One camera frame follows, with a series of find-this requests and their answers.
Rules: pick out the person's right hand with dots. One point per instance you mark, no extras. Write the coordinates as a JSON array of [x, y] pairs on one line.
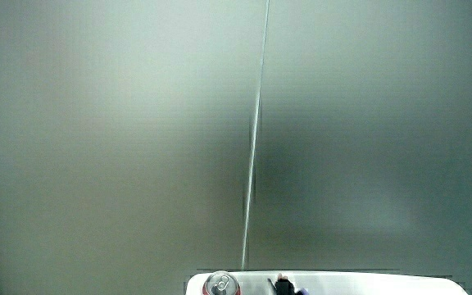
[[284, 287]]

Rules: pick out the red cola can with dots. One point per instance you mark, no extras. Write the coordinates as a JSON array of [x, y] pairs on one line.
[[221, 284]]

